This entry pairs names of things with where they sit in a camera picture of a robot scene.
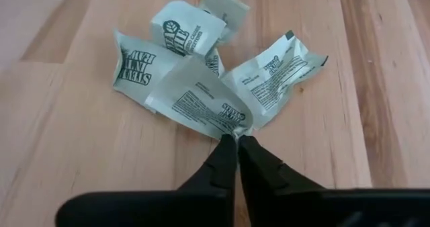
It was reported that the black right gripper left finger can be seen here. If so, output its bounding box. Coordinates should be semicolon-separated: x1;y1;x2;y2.
55;134;238;227

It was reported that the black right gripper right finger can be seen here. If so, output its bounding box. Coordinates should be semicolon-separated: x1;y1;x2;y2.
238;134;430;227

